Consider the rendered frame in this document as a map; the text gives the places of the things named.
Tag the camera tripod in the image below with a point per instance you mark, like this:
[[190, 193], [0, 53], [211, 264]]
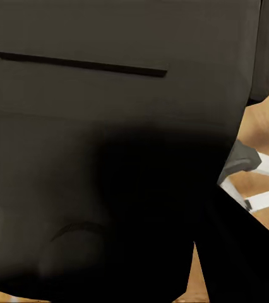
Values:
[[245, 158]]

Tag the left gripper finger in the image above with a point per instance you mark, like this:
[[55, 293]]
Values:
[[233, 249]]

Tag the digital camera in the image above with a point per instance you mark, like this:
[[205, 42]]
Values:
[[116, 120]]

